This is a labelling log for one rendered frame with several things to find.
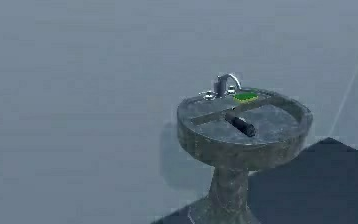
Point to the black electric razor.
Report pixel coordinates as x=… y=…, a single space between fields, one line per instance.
x=241 y=124

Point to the chrome faucet knob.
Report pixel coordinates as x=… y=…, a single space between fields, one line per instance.
x=231 y=90
x=209 y=96

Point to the chrome sink faucet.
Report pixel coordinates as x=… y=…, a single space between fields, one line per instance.
x=221 y=85

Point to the grey stone pedestal sink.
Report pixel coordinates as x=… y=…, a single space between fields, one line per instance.
x=233 y=153

